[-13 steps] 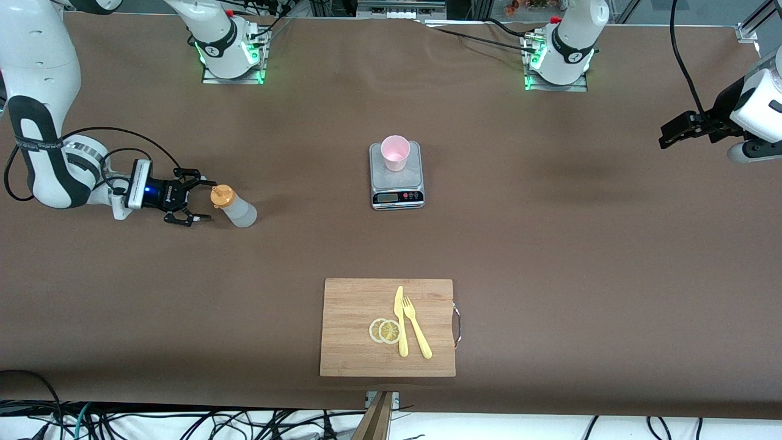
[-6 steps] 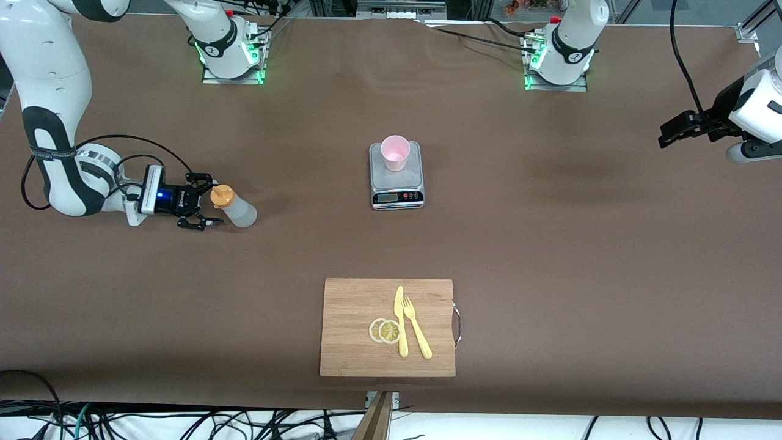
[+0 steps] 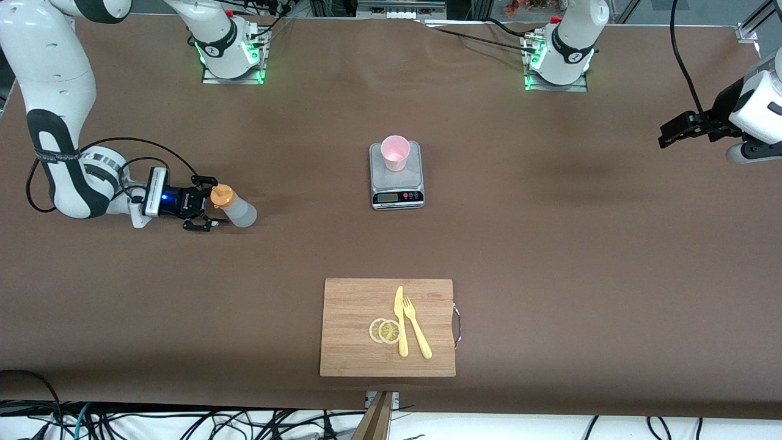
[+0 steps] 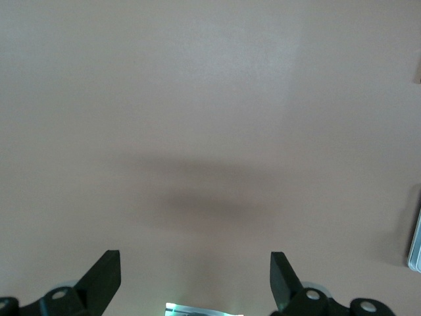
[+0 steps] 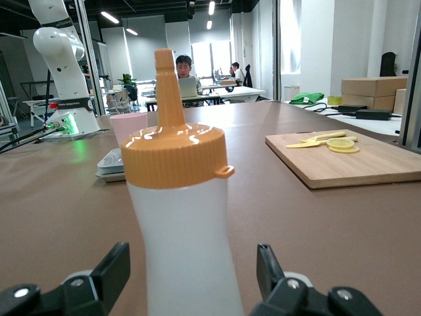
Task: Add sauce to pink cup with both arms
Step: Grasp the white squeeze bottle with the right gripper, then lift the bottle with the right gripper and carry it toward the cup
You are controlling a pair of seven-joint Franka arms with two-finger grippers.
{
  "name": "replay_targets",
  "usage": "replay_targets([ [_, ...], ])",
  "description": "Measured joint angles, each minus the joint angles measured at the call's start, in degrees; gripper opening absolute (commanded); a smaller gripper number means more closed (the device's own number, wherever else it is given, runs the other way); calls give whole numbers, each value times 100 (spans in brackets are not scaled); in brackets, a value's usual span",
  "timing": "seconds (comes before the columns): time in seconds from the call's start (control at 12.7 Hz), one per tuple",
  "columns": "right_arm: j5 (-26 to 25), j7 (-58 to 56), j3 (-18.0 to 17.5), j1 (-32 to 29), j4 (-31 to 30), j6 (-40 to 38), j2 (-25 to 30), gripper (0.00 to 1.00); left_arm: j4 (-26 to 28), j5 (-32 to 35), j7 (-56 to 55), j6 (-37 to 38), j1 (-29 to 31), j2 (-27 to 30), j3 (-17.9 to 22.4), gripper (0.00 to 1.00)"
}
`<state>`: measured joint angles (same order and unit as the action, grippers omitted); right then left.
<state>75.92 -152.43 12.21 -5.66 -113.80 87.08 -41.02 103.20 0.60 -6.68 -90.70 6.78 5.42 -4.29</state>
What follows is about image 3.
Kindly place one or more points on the silver digital kitchen scale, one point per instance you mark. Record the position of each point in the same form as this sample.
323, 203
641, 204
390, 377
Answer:
397, 197

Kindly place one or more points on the white power strip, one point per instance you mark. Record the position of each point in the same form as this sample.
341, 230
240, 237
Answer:
400, 14

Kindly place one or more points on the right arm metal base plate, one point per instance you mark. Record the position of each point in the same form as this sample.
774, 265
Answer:
211, 80

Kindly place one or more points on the orange background object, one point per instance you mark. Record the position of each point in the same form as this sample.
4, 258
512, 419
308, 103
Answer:
512, 7

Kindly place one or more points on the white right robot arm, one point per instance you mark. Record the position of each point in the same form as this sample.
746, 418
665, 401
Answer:
55, 61

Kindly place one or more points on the aluminium frame profile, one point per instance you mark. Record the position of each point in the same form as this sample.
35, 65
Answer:
746, 32

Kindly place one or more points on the brown table cover sheet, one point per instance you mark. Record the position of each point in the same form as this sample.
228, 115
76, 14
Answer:
183, 305

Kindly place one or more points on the yellow plastic knife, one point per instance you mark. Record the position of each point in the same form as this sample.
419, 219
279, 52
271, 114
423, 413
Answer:
398, 305

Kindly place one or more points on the small metal bracket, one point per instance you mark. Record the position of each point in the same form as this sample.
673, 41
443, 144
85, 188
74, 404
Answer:
396, 400

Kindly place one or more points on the wooden post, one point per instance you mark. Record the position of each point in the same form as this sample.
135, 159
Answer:
376, 421

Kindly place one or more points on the yellow plastic fork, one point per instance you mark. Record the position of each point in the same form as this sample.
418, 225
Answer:
418, 333

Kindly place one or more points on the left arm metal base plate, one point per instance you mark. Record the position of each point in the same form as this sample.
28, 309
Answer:
577, 88

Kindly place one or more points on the lemon slice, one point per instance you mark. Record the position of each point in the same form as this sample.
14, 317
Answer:
373, 330
389, 332

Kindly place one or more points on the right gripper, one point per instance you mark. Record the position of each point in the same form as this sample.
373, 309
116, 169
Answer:
181, 201

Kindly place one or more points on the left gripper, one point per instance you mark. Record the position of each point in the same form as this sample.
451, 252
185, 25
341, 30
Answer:
726, 108

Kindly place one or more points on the clear sauce bottle orange cap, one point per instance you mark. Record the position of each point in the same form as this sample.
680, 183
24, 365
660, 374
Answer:
241, 214

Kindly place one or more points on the pink plastic cup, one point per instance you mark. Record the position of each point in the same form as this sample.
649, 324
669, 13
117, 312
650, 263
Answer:
396, 160

